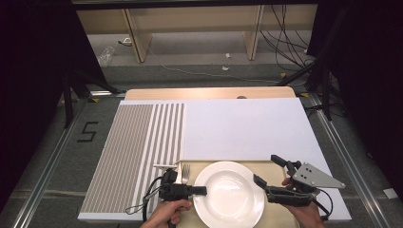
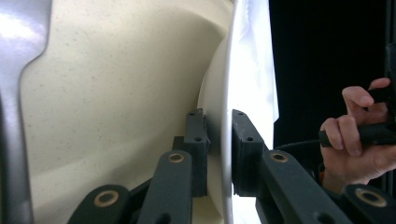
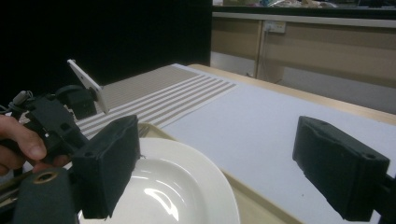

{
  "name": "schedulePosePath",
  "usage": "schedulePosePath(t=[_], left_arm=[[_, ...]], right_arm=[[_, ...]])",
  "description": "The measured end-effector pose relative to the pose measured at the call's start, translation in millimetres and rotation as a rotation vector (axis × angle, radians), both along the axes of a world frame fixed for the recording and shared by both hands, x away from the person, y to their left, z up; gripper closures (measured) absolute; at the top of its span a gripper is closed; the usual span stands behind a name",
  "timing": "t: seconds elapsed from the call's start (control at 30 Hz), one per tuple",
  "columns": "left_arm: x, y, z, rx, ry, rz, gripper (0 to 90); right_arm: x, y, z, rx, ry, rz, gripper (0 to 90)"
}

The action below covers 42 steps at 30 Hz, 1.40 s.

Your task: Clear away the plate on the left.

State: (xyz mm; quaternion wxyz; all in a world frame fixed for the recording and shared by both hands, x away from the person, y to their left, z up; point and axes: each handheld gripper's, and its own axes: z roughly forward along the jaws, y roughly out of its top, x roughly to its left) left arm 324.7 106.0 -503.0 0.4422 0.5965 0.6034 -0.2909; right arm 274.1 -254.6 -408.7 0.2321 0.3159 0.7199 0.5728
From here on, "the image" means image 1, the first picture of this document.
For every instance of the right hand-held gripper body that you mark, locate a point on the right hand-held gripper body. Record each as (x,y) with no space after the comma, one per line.
(312,179)

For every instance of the black tripod stand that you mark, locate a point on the black tripod stand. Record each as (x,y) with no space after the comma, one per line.
(326,95)
(68,101)

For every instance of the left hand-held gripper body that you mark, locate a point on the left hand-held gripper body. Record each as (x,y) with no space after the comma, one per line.
(174,191)

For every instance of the white plate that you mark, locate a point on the white plate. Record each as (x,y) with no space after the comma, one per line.
(228,193)

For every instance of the grey striped placemat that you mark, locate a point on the grey striped placemat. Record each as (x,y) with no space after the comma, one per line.
(133,142)

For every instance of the person's left hand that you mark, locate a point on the person's left hand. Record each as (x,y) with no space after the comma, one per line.
(169,213)

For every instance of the person's right hand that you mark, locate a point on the person's right hand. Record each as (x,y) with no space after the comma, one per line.
(302,215)

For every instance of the white foam board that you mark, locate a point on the white foam board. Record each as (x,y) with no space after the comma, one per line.
(247,129)

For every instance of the black curtain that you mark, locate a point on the black curtain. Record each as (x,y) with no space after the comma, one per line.
(28,79)
(367,79)

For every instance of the beige tray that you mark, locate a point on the beige tray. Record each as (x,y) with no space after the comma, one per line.
(275,171)

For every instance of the white paper sheet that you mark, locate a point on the white paper sheet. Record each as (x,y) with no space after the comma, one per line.
(390,193)

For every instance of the clear plastic bag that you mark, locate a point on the clear plastic bag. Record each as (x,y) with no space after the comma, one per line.
(106,55)

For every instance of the metal floor rail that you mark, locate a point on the metal floor rail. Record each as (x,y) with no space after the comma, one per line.
(47,177)
(348,158)

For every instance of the white paper scrap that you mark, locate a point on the white paper scrap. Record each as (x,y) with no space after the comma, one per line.
(227,55)
(225,68)

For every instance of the silver fork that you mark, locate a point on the silver fork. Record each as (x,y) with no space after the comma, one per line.
(185,173)

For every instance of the light wooden shelf unit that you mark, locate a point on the light wooden shelf unit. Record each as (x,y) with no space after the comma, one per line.
(196,19)

